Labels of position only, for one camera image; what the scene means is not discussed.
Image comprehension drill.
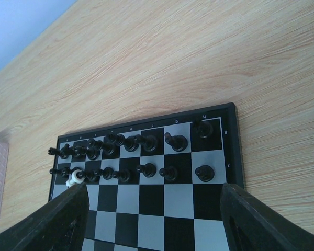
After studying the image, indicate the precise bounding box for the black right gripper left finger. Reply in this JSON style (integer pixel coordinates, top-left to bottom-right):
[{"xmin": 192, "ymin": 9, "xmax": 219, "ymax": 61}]
[{"xmin": 0, "ymin": 182, "xmax": 89, "ymax": 250}]

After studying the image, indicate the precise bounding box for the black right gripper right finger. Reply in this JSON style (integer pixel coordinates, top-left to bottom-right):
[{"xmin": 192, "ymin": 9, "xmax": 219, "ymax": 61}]
[{"xmin": 220, "ymin": 183, "xmax": 314, "ymax": 250}]

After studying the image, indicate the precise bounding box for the fallen white chess rook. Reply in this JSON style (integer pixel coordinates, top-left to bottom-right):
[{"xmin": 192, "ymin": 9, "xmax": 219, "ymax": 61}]
[{"xmin": 65, "ymin": 170, "xmax": 85, "ymax": 188}]

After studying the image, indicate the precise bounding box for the black chess pawn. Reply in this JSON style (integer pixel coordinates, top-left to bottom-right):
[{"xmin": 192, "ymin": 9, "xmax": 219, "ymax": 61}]
[{"xmin": 195, "ymin": 165, "xmax": 215, "ymax": 182}]

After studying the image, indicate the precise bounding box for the black silver chess board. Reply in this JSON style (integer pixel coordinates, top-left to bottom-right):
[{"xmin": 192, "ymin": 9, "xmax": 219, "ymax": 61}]
[{"xmin": 49, "ymin": 103, "xmax": 244, "ymax": 250}]

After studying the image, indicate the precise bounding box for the black chess rook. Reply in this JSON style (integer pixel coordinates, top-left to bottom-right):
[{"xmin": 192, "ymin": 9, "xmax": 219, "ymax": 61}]
[{"xmin": 193, "ymin": 120, "xmax": 214, "ymax": 139}]

